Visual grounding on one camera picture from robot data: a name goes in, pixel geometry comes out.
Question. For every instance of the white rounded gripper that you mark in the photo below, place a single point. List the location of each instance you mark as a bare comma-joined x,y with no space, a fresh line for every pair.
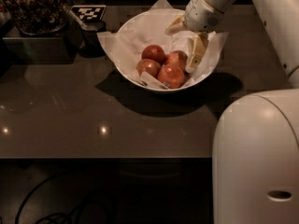
202,16

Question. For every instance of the red apple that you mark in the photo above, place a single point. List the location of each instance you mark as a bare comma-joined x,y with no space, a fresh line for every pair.
171,76
154,52
177,57
148,65

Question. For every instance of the white ceramic bowl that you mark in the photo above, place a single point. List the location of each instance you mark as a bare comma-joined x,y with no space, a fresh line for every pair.
168,89

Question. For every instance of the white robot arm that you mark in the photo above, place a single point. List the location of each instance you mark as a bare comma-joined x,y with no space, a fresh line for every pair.
255,156

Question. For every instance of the red apple back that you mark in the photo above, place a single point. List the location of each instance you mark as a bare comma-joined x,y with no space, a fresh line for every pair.
154,52

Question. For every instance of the red apple front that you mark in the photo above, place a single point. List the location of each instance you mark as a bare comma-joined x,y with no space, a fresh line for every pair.
171,76

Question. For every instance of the white paper bowl liner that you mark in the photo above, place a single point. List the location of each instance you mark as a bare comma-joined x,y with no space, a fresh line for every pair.
146,31

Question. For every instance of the black cup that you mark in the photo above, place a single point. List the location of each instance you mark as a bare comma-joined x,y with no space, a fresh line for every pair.
92,47

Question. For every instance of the black white marker tag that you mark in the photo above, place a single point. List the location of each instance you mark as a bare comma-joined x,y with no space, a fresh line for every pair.
89,13

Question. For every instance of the white utensil in cup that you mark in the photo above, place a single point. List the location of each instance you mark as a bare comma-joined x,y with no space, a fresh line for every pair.
82,25

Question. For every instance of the grey metal box stand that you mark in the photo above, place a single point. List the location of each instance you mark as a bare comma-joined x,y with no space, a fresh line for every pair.
58,48

